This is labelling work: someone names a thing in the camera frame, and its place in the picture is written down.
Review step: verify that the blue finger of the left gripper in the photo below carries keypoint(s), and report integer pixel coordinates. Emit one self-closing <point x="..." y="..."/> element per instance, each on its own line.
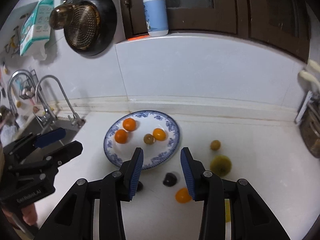
<point x="26" y="145"/>

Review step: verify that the blue white soap bottle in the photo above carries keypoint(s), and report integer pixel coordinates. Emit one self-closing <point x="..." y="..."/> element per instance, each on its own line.
<point x="155" y="12"/>

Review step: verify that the person left hand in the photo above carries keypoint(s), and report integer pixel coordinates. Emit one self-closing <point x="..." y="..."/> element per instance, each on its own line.
<point x="29" y="214"/>

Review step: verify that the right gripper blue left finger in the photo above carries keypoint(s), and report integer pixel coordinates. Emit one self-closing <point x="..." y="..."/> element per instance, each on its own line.
<point x="73" y="216"/>

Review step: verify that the brass colander strainer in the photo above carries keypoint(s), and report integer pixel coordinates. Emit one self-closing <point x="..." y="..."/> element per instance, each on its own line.
<point x="79" y="23"/>

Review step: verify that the blue white porcelain plate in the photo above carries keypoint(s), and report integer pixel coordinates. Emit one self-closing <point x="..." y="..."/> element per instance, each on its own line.
<point x="154" y="155"/>

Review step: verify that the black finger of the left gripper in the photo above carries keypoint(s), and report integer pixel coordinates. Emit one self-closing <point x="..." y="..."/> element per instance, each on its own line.
<point x="55" y="159"/>

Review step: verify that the dark wooden window frame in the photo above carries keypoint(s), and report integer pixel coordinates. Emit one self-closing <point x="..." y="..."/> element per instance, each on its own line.
<point x="282" y="24"/>

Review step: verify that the small brown fruit back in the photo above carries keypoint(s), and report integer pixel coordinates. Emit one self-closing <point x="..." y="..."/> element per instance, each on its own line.
<point x="215" y="145"/>

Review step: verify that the stainless steel pot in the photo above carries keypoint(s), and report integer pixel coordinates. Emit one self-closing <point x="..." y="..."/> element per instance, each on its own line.
<point x="309" y="130"/>

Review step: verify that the black frying pan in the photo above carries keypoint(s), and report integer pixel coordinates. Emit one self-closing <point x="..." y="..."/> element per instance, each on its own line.
<point x="106" y="27"/>

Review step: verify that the green white tissue box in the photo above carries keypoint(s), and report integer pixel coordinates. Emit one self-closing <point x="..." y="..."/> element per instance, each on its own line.
<point x="35" y="32"/>

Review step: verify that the steel sink basin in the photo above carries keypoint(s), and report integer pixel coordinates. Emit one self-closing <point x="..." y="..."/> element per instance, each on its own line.
<point x="33" y="126"/>

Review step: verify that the brown kiwi fruit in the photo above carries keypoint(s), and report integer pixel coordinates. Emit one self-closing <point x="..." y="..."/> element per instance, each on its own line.
<point x="149" y="139"/>

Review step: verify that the small orange mandarin back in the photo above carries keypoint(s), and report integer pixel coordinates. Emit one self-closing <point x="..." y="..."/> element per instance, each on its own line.
<point x="182" y="196"/>

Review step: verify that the wire sink basket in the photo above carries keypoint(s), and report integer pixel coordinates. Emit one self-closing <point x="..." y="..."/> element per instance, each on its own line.
<point x="26" y="89"/>

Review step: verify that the dark plum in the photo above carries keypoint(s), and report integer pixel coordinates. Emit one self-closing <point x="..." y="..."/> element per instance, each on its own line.
<point x="140" y="186"/>
<point x="170" y="179"/>

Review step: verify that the large yellow pear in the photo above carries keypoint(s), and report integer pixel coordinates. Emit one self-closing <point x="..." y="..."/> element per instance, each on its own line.
<point x="227" y="211"/>

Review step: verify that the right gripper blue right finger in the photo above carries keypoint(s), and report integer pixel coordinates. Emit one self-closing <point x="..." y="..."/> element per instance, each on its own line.
<point x="251" y="218"/>

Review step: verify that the white dish rack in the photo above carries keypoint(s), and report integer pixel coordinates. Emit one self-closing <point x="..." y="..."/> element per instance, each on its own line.
<point x="308" y="99"/>

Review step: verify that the tall chrome kitchen faucet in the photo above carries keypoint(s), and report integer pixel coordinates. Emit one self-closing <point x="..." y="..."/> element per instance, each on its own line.
<point x="49" y="116"/>

